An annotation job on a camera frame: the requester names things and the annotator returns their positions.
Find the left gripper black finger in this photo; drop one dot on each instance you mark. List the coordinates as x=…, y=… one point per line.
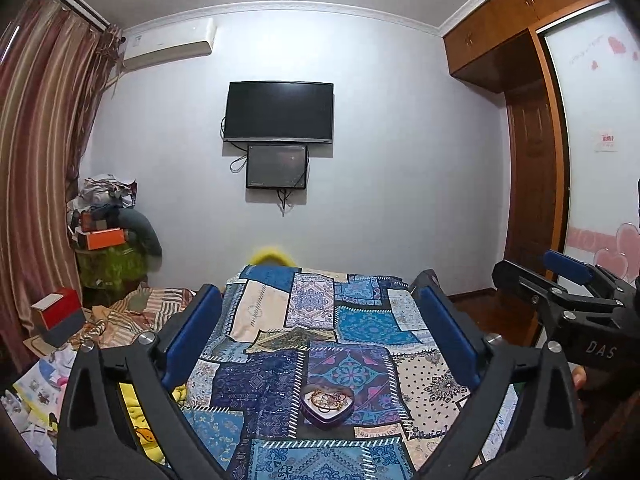
x=536, y=289

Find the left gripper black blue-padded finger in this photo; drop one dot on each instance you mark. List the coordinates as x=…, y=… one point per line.
x=601, y=283

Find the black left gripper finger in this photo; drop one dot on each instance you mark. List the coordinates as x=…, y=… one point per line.
x=95, y=435
x=543, y=440

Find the purple heart jewelry box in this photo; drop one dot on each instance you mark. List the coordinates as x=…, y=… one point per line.
x=326, y=407

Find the yellow duck blanket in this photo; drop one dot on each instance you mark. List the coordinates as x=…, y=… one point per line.
x=142, y=429

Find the brown wooden door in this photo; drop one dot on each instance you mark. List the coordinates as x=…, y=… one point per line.
x=533, y=176

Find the red and white box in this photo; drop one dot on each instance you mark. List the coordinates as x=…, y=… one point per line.
x=59, y=316

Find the striped brown blanket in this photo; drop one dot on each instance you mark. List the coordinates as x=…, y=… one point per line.
x=144, y=309

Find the green patterned covered stand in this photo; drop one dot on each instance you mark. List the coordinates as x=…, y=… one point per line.
x=111, y=268

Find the orange box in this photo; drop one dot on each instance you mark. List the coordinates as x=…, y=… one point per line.
x=98, y=240

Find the blue patchwork bedspread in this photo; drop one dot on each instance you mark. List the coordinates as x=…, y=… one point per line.
x=284, y=328

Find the white wardrobe sliding door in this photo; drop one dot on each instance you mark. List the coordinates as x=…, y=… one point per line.
x=595, y=58

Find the wooden overhead cabinet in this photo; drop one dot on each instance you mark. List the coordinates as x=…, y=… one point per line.
x=493, y=47

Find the pile of clothes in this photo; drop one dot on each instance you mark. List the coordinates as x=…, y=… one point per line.
x=105, y=203

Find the striped brown curtain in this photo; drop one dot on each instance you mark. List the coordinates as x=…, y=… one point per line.
x=54, y=70

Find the white air conditioner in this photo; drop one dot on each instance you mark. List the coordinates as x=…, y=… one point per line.
x=169, y=43

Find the small wall monitor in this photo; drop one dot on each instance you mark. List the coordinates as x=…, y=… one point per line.
x=276, y=167

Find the black wall television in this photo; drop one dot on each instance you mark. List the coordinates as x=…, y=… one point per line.
x=279, y=111

